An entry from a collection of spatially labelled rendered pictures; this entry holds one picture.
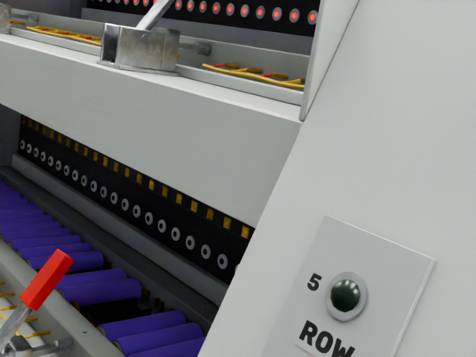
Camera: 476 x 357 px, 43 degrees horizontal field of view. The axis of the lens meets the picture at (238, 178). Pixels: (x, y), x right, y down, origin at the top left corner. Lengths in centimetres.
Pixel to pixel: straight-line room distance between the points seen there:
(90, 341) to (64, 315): 4
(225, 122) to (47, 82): 18
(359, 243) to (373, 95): 5
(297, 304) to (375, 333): 3
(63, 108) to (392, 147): 23
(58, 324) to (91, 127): 13
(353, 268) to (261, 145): 7
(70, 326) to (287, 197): 23
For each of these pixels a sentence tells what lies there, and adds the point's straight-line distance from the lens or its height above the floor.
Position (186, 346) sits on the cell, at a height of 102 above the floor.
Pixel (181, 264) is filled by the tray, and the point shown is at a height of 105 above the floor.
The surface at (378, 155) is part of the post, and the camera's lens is 19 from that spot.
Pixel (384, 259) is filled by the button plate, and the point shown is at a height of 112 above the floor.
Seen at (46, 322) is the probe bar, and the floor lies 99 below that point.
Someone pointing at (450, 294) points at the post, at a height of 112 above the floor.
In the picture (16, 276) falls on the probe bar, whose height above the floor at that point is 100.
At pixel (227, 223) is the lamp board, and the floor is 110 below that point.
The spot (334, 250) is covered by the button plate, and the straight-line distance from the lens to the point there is 19.
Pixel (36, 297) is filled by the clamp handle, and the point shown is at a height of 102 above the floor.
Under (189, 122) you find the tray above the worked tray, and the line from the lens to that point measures 27.
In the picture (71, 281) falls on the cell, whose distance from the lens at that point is 48.
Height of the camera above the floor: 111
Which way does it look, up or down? 2 degrees up
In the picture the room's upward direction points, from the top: 25 degrees clockwise
